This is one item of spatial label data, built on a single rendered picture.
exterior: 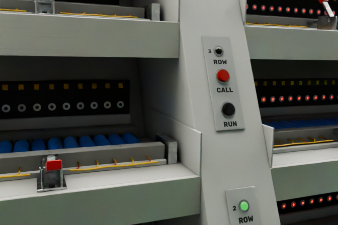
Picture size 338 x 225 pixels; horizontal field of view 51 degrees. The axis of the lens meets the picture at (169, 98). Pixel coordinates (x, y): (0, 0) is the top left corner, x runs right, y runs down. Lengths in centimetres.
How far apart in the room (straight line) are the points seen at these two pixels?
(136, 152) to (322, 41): 32
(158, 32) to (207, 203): 21
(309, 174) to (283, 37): 19
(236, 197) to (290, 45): 24
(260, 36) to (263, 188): 20
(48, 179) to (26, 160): 3
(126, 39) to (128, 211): 20
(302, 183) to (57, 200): 30
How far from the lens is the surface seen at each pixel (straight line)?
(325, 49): 59
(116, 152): 43
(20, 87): 54
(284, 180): 48
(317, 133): 60
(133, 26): 43
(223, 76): 44
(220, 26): 48
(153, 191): 39
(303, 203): 69
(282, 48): 53
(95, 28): 42
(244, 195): 43
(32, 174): 41
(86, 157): 42
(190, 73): 43
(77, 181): 40
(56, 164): 31
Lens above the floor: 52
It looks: 14 degrees up
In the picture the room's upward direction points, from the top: 7 degrees counter-clockwise
